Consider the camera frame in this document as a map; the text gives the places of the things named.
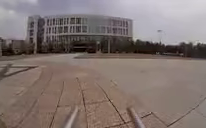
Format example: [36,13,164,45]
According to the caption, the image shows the low raised planter bed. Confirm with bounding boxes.
[73,52,192,60]

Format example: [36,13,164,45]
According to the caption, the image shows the paved stone plaza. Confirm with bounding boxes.
[0,53,206,128]

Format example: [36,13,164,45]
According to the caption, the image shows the curved white multi-storey building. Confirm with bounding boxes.
[26,14,134,54]

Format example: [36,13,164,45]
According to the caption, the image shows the robot's own part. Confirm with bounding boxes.
[126,106,147,128]
[63,107,79,128]

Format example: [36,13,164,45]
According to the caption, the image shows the street lamp pole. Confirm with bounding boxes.
[157,29,164,45]

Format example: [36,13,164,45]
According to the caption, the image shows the row of trees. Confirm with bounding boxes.
[100,38,206,60]

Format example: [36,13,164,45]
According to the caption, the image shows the distant buildings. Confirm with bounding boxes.
[0,37,28,56]

